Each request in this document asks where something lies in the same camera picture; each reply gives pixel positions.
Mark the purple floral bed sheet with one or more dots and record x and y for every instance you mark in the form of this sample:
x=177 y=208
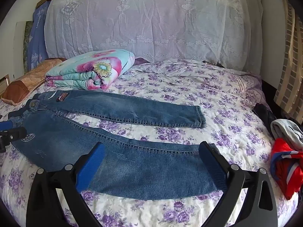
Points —
x=213 y=104

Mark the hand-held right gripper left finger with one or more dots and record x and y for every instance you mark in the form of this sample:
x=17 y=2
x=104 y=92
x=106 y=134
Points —
x=92 y=165

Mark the white lace cover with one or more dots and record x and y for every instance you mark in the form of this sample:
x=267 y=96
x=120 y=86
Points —
x=153 y=23

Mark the green wall picture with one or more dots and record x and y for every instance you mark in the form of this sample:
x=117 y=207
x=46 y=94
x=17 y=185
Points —
x=28 y=40

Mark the folded floral quilt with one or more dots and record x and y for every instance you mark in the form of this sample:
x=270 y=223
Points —
x=94 y=71

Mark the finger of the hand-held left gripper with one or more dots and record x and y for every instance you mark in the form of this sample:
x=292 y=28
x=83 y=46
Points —
x=6 y=125
x=14 y=133

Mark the grey garment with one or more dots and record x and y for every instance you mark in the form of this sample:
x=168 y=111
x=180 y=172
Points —
x=286 y=130

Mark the red garment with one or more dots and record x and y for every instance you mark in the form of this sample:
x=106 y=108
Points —
x=284 y=170

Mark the purple pillow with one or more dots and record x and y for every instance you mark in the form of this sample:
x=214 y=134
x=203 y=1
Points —
x=140 y=61

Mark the brick-pattern curtain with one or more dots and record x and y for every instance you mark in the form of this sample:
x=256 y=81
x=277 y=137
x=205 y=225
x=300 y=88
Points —
x=288 y=75

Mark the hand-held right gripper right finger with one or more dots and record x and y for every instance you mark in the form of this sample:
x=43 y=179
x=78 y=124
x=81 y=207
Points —
x=209 y=165

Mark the brown patterned pillow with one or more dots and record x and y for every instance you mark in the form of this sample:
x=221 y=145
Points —
x=23 y=85

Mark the white panel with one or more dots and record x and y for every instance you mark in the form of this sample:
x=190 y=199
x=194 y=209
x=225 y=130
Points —
x=19 y=47

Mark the blue denim pants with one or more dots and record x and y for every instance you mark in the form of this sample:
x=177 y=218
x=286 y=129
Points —
x=142 y=170

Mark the dark garment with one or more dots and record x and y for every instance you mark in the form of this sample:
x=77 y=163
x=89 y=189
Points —
x=264 y=113

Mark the blue patterned cloth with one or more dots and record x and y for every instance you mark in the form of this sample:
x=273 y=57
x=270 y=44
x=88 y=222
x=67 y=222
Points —
x=37 y=40

